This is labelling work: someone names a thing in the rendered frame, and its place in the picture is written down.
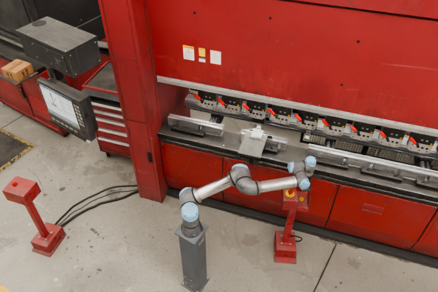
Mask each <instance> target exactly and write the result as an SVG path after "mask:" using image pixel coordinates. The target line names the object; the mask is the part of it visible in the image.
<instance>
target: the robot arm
mask: <svg viewBox="0 0 438 292"><path fill-rule="evenodd" d="M315 165H316V159H315V158H314V157H313V156H308V157H306V159H305V160H300V161H296V162H290V163H288V165H287V167H288V171H289V172H290V173H294V176H291V177H284V178H279V179H271V180H267V181H259V182H258V181H253V180H252V178H251V175H250V170H249V169H248V167H247V166H246V165H245V164H235V165H234V166H233V167H232V168H231V171H228V173H227V175H225V176H223V177H221V178H219V179H216V180H215V181H213V182H210V183H208V184H206V185H204V186H201V187H199V188H192V187H186V188H184V189H182V190H181V192H180V194H179V200H180V204H181V214H182V224H181V233H182V234H183V235H184V236H185V237H187V238H190V239H192V238H195V237H197V236H199V235H200V234H201V232H202V225H201V222H200V221H199V209H198V207H197V204H199V203H201V201H202V199H205V198H206V197H209V196H211V195H213V194H216V193H218V192H220V191H222V190H225V189H226V188H229V187H231V186H234V187H237V189H238V191H240V192H241V193H243V194H246V195H250V196H256V195H259V194H260V193H262V192H270V191H274V190H281V189H286V188H293V187H298V186H299V187H300V189H301V190H302V191H305V192H309V191H310V187H311V186H312V181H311V179H312V178H311V176H312V175H313V174H314V169H315Z"/></svg>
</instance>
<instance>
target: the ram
mask: <svg viewBox="0 0 438 292"><path fill-rule="evenodd" d="M147 3H148V9H149V19H150V25H151V34H152V40H153V50H154V60H155V66H156V75H157V76H163V77H167V78H173V79H176V80H183V81H189V82H193V83H200V84H204V85H210V86H213V87H220V88H224V89H230V90H234V91H240V92H244V93H250V94H254V95H261V96H267V97H271V98H277V99H281V100H287V101H291V102H298V103H301V104H307V105H311V106H318V107H322V108H328V109H332V110H338V111H344V112H348V113H355V114H359V115H365V116H369V117H375V118H379V119H385V120H389V121H396V122H399V123H405V124H412V125H416V126H422V127H426V128H432V129H436V130H438V19H433V18H423V17H418V16H408V15H403V14H393V13H388V12H378V11H372V10H363V9H357V8H348V7H339V6H333V5H324V4H318V3H309V2H304V1H294V0H147ZM183 45H185V46H192V47H194V61H193V60H189V59H184V55H183ZM199 48H204V49H205V57H202V56H199ZM210 50H215V51H221V52H222V53H221V65H216V64H212V63H210ZM199 57H200V58H204V59H205V63H204V62H200V61H199ZM157 82H161V83H167V84H172V85H178V86H181V87H187V88H191V89H197V90H201V91H207V92H211V93H218V94H221V95H227V96H234V97H237V98H243V99H247V100H253V101H257V102H264V103H268V104H274V105H277V106H283V107H287V108H293V109H297V110H303V111H310V112H314V113H320V114H323V115H330V116H333V117H339V118H343V119H349V120H354V121H360V122H363V123H370V124H376V125H379V126H385V127H389V128H396V129H400V130H406V131H410V132H416V133H419V134H425V135H429V136H435V137H438V134H437V133H433V132H427V131H423V130H417V129H413V128H406V127H402V126H396V125H393V124H386V123H380V122H376V121H370V120H366V119H360V118H356V117H350V116H346V115H340V114H336V113H330V112H325V111H319V110H316V109H310V108H303V107H299V106H293V105H289V104H283V103H279V102H273V101H269V100H263V99H259V98H253V97H249V96H242V95H236V94H233V93H227V92H223V91H216V90H212V89H206V88H202V87H196V86H193V85H186V84H182V83H176V82H172V81H166V80H160V79H157Z"/></svg>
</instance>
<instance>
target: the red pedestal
mask: <svg viewBox="0 0 438 292"><path fill-rule="evenodd" d="M2 192H3V193H4V195H5V197H6V199H7V200H9V201H12V202H15V203H19V204H21V205H25V208H26V209H27V211H28V213H29V215H30V216H31V218H32V220H33V222H34V223H35V225H36V228H37V229H38V233H37V234H36V235H35V236H34V238H33V239H32V240H31V244H32V245H33V249H32V250H31V251H32V252H35V253H38V254H41V255H44V256H47V257H51V255H52V254H53V253H54V251H55V250H56V248H57V247H58V246H59V245H60V243H61V241H62V240H63V239H64V237H65V236H66V233H65V232H64V230H63V228H62V227H61V226H57V225H55V224H51V223H49V222H46V223H45V224H44V222H43V221H42V219H41V217H40V215H39V213H38V211H37V209H36V207H35V205H34V203H33V200H34V199H35V198H36V197H37V196H38V195H39V193H41V190H40V188H39V185H38V183H37V182H36V181H32V180H29V179H25V178H22V177H18V176H15V178H13V179H12V180H11V181H10V182H9V183H8V184H7V185H6V186H5V187H4V188H3V189H2Z"/></svg>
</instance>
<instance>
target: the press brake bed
mask: <svg viewBox="0 0 438 292"><path fill-rule="evenodd" d="M159 140H160V148H161V154H162V163H163V168H164V176H165V178H166V181H167V183H168V186H169V189H168V191H167V192H166V193H167V196H170V197H175V198H178V199H179V194H180V192H181V190H182V189H184V188H186V187H192V188H199V187H201V186H204V185H206V184H208V183H211V182H213V181H215V180H216V179H219V178H221V177H223V176H225V175H227V173H228V171H231V168H232V167H233V166H234V165H235V164H245V165H246V166H247V167H248V169H249V170H250V175H251V178H252V180H253V181H258V182H259V181H267V180H271V179H279V178H284V177H291V176H294V173H290V172H289V171H288V167H287V166H281V165H278V164H273V163H270V162H264V161H261V160H256V159H254V164H253V165H250V164H248V163H249V158H248V157H244V156H239V155H235V154H231V153H225V152H222V151H217V150H214V149H209V148H205V147H200V146H197V145H192V144H189V143H183V142H180V141H175V140H172V139H166V138H161V137H159ZM311 178H312V179H311V181H312V186H311V187H310V199H311V200H310V204H309V207H308V211H296V214H295V219H294V222H293V228H292V229H293V230H295V231H300V232H303V233H307V234H311V235H315V236H318V237H323V238H326V239H330V240H333V241H338V242H342V243H344V244H349V245H352V246H356V247H359V248H363V249H366V250H370V251H373V252H377V253H380V254H385V255H388V256H392V257H397V258H400V259H404V260H407V261H411V262H414V263H419V264H422V265H425V266H429V267H433V268H436V269H438V202H437V201H432V200H428V199H424V198H420V197H415V196H410V195H407V194H401V193H398V192H393V191H390V190H385V189H381V188H376V187H372V186H368V185H365V184H359V183H356V182H351V181H346V180H342V179H337V178H334V177H329V176H326V175H320V174H317V173H314V174H313V175H312V176H311ZM281 192H282V190H274V191H270V192H262V193H260V194H259V195H256V196H250V195H246V194H243V193H241V192H240V191H238V189H237V187H234V186H231V187H229V188H226V189H225V190H222V191H220V192H218V193H216V194H213V195H211V196H209V197H206V198H205V199H202V201H201V203H199V204H200V205H204V206H207V207H211V208H214V209H218V210H221V211H226V212H230V213H233V214H238V215H241V216H245V217H248V218H252V219H255V220H260V221H263V222H267V223H270V224H274V225H277V226H281V227H285V223H286V219H287V214H288V210H282V200H281ZM364 204H369V205H373V206H376V207H381V208H384V209H383V212H382V215H379V214H374V213H371V212H366V211H363V210H362V208H363V206H364Z"/></svg>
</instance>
